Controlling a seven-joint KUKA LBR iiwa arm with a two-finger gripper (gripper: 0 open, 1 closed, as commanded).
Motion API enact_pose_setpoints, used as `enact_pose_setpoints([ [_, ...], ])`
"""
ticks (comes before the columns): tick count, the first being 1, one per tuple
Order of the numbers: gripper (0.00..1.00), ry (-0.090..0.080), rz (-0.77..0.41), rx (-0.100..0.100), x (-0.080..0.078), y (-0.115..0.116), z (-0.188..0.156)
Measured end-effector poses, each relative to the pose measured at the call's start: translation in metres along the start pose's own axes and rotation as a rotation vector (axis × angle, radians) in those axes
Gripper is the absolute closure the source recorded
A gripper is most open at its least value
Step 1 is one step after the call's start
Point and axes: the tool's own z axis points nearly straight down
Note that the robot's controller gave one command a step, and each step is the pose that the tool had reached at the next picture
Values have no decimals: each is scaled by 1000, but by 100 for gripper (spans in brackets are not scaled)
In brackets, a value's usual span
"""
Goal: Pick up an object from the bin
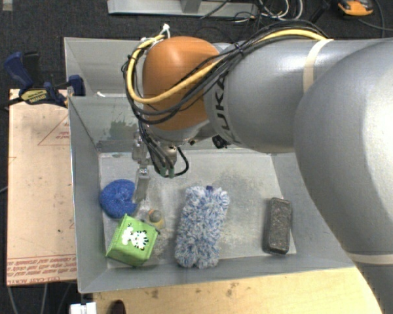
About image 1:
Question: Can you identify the blue and white fluffy cloth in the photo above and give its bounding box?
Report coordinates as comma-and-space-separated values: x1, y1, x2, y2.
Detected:
174, 184, 231, 270

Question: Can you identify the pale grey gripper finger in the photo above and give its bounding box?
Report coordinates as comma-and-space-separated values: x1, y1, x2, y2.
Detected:
132, 167, 151, 205

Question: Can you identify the grey metal bin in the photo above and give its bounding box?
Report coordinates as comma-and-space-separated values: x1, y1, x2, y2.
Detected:
64, 37, 356, 294

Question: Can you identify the dark green flat block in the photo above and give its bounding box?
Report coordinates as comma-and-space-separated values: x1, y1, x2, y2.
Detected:
262, 197, 293, 256

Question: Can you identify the blue round scrubber sponge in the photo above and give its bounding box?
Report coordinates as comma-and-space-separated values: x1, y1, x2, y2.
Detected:
98, 179, 139, 220

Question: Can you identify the green box with tiger print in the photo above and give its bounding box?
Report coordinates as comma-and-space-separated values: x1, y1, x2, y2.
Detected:
105, 213, 160, 268

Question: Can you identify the black cylinder on white bracket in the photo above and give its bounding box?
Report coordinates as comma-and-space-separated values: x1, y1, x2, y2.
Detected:
212, 134, 229, 150

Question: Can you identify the brown cardboard board, red print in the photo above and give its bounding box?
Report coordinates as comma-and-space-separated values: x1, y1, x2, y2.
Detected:
6, 88, 78, 287

